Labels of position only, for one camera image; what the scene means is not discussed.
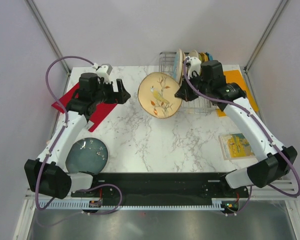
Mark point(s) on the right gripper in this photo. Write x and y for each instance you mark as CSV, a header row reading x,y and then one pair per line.
x,y
183,92

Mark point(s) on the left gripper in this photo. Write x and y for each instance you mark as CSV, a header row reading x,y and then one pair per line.
x,y
120,97

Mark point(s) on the beige bird plate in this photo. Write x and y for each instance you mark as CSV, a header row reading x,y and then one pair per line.
x,y
156,95
182,68

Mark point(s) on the blue and cream plate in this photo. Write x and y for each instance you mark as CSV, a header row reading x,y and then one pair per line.
x,y
177,66

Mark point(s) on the dark blue blossom plate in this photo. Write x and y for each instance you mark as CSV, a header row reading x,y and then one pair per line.
x,y
87,155

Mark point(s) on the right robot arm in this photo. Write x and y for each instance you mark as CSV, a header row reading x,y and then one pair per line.
x,y
274,160

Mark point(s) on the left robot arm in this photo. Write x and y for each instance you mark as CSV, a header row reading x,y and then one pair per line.
x,y
47,174

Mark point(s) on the blue cream plate in rack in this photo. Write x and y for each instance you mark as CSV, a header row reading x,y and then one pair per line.
x,y
194,54

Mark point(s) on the yellow fluted dish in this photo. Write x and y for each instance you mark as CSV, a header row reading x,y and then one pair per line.
x,y
204,57

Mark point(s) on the blue polka dot dish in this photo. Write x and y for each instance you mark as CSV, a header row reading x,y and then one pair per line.
x,y
209,56

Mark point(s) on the red clip file folder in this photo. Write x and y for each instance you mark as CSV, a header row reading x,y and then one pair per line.
x,y
101,112

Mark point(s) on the yellow folder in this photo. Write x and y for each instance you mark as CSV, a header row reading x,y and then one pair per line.
x,y
235,76

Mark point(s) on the yellow illustrated book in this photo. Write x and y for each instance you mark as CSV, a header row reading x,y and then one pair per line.
x,y
235,146

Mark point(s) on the metal wire dish rack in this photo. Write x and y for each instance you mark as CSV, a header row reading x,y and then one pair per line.
x,y
197,106

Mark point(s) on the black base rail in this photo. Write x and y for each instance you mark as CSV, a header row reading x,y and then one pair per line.
x,y
162,188

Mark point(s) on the white cable duct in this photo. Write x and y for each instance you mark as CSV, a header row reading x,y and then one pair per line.
x,y
95,204

